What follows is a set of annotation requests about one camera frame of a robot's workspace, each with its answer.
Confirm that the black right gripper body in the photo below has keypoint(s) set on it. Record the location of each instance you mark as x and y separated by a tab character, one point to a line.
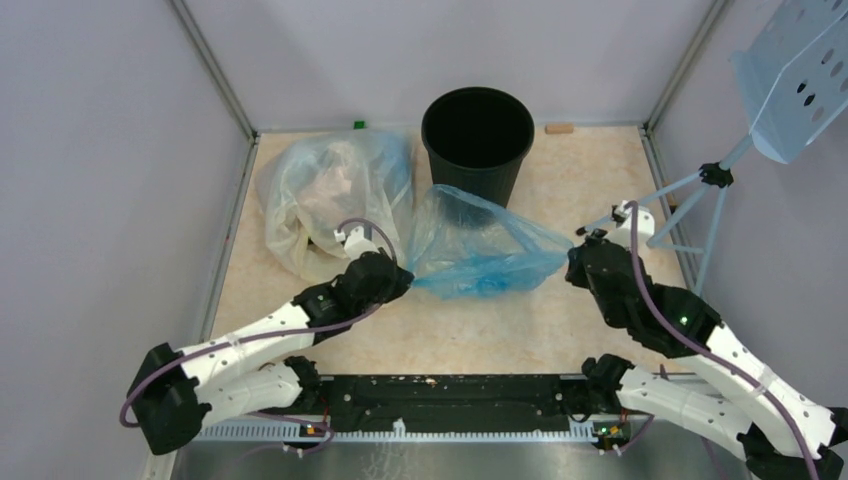
575	272

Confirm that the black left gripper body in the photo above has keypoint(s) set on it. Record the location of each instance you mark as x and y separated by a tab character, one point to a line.
392	288

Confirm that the blue plastic trash bag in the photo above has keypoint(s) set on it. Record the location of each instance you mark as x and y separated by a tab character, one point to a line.
463	246

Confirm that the large translucent yellowish trash bag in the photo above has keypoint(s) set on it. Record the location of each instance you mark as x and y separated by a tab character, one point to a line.
320	181

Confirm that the black ribbed trash bin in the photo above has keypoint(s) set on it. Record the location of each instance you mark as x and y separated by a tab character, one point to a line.
476	139

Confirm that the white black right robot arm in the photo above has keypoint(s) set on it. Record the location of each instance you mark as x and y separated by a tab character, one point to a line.
758	417

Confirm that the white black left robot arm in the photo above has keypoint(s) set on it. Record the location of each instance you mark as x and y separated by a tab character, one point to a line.
178	392

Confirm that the light blue tripod stand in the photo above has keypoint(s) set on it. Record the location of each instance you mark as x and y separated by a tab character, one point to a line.
714	177

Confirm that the small tan wooden block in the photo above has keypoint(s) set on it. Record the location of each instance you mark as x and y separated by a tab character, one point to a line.
559	128

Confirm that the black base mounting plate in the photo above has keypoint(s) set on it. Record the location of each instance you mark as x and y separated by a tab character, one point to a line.
442	404

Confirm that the perforated light blue metal panel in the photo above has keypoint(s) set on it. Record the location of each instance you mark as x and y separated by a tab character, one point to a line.
792	79

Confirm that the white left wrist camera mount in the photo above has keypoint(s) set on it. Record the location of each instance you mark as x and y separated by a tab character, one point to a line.
355	243

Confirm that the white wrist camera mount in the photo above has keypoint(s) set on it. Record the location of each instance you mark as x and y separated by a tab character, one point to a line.
355	243
627	221

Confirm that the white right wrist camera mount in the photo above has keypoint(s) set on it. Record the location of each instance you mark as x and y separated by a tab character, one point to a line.
627	221

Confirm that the white toothed cable rail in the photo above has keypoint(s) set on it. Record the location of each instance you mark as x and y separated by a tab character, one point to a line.
269	431

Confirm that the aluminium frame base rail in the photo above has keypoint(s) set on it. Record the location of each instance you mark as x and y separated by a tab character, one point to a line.
657	450

